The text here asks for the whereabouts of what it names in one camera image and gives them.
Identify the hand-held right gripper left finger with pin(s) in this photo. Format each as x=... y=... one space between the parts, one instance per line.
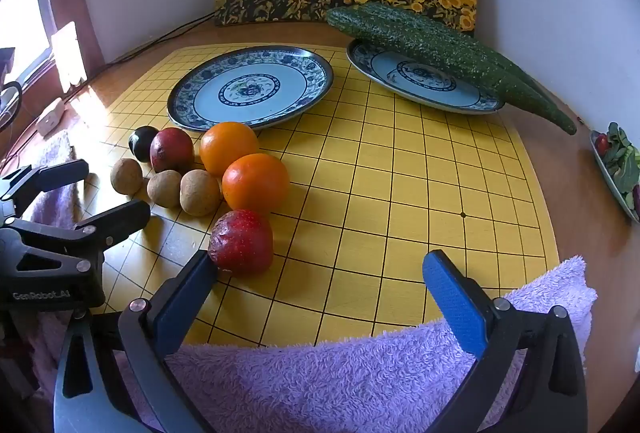
x=185 y=308

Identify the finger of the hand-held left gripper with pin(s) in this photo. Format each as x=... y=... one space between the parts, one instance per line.
x=55 y=175
x=120 y=218

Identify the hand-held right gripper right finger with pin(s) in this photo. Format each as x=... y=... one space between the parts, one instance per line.
x=452 y=303

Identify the brown round fruit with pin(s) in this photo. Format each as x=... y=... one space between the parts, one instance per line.
x=126 y=176
x=164 y=188
x=200 y=192

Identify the dark plum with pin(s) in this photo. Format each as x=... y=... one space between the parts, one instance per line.
x=142 y=142

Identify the dark red apple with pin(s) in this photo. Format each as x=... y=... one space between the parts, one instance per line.
x=171 y=149

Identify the bright red apple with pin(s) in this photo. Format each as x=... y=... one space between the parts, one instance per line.
x=241 y=241

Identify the orange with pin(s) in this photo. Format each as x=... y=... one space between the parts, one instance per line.
x=255 y=183
x=229 y=148

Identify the dark-rimmed blue patterned plate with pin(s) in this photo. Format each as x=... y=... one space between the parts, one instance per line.
x=250 y=88

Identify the white power adapter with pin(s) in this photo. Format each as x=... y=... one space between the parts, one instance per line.
x=50 y=117

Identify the yellow grid game board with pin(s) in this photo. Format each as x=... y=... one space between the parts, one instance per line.
x=400 y=213

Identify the white box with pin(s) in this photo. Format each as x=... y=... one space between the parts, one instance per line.
x=67 y=55

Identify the grey device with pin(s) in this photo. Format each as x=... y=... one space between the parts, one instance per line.
x=6 y=63

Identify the purple towel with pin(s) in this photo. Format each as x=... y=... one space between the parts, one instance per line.
x=325 y=383

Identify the window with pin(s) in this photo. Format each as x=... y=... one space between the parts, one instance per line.
x=22 y=23

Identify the salad plate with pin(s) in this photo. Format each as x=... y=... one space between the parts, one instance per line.
x=622 y=193

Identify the cherry tomato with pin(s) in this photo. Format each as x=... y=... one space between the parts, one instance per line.
x=601 y=143

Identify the blue patterned porcelain plate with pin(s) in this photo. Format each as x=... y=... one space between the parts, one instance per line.
x=420 y=80

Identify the green salad leaves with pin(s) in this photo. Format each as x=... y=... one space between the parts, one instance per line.
x=622 y=153

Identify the green cucumber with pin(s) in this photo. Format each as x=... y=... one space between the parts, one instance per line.
x=425 y=43
x=517 y=70

